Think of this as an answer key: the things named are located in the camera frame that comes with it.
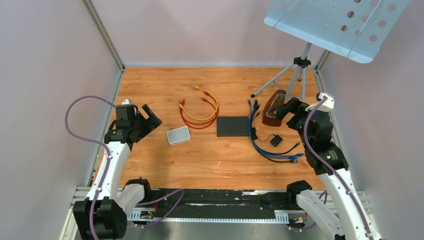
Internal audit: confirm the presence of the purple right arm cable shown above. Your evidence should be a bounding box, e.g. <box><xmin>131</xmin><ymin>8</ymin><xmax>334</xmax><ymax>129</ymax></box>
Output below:
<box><xmin>288</xmin><ymin>97</ymin><xmax>375</xmax><ymax>240</ymax></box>

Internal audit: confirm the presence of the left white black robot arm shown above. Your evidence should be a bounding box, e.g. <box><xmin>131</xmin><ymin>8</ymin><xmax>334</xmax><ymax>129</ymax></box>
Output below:
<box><xmin>72</xmin><ymin>100</ymin><xmax>162</xmax><ymax>240</ymax></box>

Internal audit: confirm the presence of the brown wooden metronome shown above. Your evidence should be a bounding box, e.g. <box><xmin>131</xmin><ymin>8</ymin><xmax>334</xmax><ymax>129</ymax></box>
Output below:
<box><xmin>262</xmin><ymin>89</ymin><xmax>286</xmax><ymax>127</ymax></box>

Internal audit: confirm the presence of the blue network cable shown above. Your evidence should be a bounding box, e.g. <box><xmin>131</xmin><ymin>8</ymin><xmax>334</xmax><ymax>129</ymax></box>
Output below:
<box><xmin>247</xmin><ymin>98</ymin><xmax>306</xmax><ymax>161</ymax></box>
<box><xmin>249</xmin><ymin>100</ymin><xmax>304</xmax><ymax>160</ymax></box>

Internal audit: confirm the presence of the black network switch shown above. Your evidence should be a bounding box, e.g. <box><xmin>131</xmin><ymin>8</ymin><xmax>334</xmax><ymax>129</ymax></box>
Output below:
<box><xmin>216</xmin><ymin>116</ymin><xmax>249</xmax><ymax>137</ymax></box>

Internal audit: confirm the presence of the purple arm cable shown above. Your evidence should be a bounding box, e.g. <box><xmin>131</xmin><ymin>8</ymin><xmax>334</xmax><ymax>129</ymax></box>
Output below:
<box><xmin>288</xmin><ymin>97</ymin><xmax>375</xmax><ymax>240</ymax></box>
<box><xmin>64</xmin><ymin>95</ymin><xmax>185</xmax><ymax>240</ymax></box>

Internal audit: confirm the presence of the silver music stand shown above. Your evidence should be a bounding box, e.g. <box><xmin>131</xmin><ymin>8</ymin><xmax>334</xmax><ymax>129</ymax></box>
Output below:
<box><xmin>264</xmin><ymin>0</ymin><xmax>409</xmax><ymax>95</ymax></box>

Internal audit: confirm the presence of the small white router box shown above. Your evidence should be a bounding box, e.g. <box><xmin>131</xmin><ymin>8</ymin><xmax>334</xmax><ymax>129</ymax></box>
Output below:
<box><xmin>166</xmin><ymin>126</ymin><xmax>191</xmax><ymax>146</ymax></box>

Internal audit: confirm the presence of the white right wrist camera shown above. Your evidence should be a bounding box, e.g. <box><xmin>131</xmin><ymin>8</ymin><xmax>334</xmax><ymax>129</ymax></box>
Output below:
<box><xmin>305</xmin><ymin>92</ymin><xmax>335</xmax><ymax>113</ymax></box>

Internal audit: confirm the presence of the red network cable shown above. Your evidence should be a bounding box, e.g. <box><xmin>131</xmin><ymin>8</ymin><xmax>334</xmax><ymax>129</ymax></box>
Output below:
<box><xmin>178</xmin><ymin>90</ymin><xmax>220</xmax><ymax>130</ymax></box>

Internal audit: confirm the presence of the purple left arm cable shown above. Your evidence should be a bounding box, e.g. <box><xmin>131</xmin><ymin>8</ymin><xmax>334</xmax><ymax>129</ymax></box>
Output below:
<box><xmin>64</xmin><ymin>95</ymin><xmax>185</xmax><ymax>240</ymax></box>

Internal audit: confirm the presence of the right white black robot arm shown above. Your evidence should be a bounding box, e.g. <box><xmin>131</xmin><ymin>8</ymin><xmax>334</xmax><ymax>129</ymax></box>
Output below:
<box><xmin>276</xmin><ymin>95</ymin><xmax>383</xmax><ymax>240</ymax></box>

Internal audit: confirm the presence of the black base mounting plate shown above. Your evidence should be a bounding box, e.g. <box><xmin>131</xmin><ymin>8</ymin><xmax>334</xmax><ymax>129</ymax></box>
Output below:
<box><xmin>137</xmin><ymin>188</ymin><xmax>306</xmax><ymax>220</ymax></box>

